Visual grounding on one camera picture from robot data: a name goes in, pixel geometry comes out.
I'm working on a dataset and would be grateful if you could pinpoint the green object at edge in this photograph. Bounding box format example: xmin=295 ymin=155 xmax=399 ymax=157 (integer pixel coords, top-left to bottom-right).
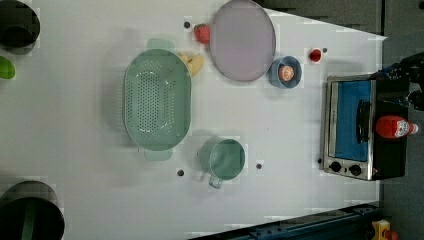
xmin=0 ymin=56 xmax=15 ymax=79

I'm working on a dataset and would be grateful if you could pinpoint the large grey plate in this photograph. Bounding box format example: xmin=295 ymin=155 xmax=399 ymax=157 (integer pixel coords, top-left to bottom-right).
xmin=209 ymin=0 xmax=276 ymax=81

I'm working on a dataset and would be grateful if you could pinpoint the blue metal frame rail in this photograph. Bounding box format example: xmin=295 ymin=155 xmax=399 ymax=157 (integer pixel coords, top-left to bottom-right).
xmin=191 ymin=204 xmax=381 ymax=240

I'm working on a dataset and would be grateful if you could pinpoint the blue bowl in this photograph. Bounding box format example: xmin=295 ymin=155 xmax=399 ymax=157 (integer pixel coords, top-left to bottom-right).
xmin=268 ymin=56 xmax=302 ymax=88

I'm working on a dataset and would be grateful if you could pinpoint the red ketchup bottle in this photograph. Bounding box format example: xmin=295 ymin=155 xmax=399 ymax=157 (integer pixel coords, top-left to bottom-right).
xmin=375 ymin=115 xmax=419 ymax=139

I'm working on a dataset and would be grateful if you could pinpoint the black toaster oven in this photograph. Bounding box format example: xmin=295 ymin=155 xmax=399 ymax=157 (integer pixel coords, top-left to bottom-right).
xmin=322 ymin=75 xmax=409 ymax=181

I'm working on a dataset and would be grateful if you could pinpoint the green measuring cup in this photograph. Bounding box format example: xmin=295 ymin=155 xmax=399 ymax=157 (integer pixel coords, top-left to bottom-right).
xmin=199 ymin=137 xmax=246 ymax=189

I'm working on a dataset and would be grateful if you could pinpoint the small red toy fruit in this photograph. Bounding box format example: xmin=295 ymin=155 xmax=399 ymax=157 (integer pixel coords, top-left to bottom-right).
xmin=309 ymin=49 xmax=322 ymax=62

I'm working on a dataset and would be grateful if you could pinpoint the orange toy fruit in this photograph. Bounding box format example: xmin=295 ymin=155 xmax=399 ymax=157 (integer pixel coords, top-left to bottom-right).
xmin=278 ymin=65 xmax=295 ymax=82

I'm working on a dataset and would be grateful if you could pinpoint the yellow toy banana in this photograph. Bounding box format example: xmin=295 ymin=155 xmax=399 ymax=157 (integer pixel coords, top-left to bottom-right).
xmin=178 ymin=53 xmax=204 ymax=76

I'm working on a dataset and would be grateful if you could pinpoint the red toy strawberry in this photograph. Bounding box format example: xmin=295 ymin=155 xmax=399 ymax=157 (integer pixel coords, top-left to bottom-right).
xmin=194 ymin=24 xmax=210 ymax=44

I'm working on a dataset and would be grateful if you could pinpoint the green perforated colander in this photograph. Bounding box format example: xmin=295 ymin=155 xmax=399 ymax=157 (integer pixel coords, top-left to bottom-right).
xmin=122 ymin=38 xmax=191 ymax=161

